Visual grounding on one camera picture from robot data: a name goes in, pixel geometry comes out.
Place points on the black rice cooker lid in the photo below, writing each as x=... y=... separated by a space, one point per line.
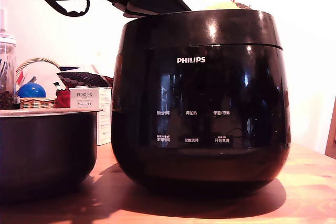
x=183 y=30

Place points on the dark dotted patterned cloth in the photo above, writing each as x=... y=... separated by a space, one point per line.
x=86 y=78

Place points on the small red pouch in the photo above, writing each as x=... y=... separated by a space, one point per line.
x=63 y=99

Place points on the black inner cooking pot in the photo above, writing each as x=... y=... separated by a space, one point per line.
x=44 y=153

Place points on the white printed cloth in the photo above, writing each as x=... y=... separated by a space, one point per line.
x=42 y=74

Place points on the white Porlex box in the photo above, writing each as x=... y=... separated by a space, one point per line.
x=85 y=98

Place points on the woven wicker basket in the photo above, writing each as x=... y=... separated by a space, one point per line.
x=36 y=102

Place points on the tall clear glass jar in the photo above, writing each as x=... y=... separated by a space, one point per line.
x=7 y=64

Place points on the black Philips rice cooker body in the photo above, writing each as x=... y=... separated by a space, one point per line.
x=199 y=155

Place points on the dark coffee beans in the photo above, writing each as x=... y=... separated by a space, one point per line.
x=6 y=100

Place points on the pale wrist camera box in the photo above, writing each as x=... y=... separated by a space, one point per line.
x=131 y=11

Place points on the yellow rounded object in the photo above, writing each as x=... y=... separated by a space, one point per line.
x=220 y=5

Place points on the blue ball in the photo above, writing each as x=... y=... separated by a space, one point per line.
x=31 y=90

